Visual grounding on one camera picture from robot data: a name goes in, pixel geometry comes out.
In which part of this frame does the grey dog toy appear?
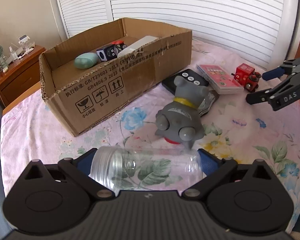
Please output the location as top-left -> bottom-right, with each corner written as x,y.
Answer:
155,75 -> 209,150

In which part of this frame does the brown cardboard box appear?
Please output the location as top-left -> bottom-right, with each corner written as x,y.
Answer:
39,18 -> 192,136

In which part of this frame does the clear plastic jar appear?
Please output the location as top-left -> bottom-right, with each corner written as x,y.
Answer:
89,146 -> 205,194

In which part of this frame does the clear plastic packet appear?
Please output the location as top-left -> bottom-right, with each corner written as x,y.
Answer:
198,90 -> 219,117

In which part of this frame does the white louvred wardrobe door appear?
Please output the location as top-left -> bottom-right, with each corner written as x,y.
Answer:
57,0 -> 299,69

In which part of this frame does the black cube toy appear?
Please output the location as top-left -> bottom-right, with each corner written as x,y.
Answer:
96,40 -> 126,61

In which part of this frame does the wooden nightstand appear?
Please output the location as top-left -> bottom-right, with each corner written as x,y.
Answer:
0,45 -> 46,107

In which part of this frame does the white plastic container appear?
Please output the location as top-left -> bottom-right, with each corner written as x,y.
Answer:
117,35 -> 158,57

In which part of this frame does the red robot toy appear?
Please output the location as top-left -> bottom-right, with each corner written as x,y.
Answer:
232,63 -> 262,93

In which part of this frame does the black digital timer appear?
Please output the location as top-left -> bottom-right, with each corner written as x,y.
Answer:
161,69 -> 209,95

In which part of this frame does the floral pink bedsheet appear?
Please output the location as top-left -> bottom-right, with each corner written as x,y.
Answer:
0,38 -> 300,233

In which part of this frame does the small green desk fan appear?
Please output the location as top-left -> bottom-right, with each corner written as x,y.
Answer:
0,45 -> 8,70

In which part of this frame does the mint green oval case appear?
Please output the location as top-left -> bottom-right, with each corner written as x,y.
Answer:
74,53 -> 100,69

